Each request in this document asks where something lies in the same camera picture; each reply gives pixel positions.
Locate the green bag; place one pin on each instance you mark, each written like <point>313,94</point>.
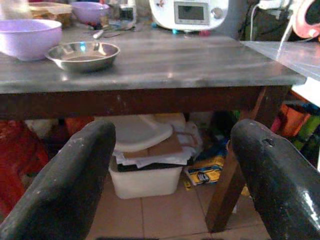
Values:
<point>308,132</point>

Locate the shallow stainless steel bowl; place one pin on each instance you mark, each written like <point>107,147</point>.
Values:
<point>83,56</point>

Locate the white plastic lid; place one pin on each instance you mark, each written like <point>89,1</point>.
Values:
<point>140,132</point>

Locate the small purple plastic bowl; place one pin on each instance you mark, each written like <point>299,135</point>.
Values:
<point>90,12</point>

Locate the dark wooden table grey top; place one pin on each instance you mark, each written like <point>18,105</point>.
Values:
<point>175,65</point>

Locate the red plastic stool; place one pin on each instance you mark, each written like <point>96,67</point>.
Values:
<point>17,160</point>

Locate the white power strip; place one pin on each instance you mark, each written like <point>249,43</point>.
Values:
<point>273,3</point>

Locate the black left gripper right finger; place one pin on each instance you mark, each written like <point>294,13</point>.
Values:
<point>277,180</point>

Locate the brown cardboard piece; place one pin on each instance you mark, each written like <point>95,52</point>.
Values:
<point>162,148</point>

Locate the clear container with brown food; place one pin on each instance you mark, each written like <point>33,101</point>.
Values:
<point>53,12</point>

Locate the orange bag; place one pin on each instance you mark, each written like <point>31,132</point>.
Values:
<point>291,120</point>

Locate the yellow and blue bag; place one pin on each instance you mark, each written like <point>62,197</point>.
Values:
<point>206,172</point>

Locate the large purple plastic bowl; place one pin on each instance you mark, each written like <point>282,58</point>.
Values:
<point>27,37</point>

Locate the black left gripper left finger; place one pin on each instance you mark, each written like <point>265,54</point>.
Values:
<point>65,180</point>

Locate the white plastic storage bin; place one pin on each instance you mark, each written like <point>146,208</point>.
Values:
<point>147,181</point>

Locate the white kitchen appliance with screen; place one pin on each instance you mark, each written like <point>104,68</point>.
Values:
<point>190,13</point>

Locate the glossy white-edged side table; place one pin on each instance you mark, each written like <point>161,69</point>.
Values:
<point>300,57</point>

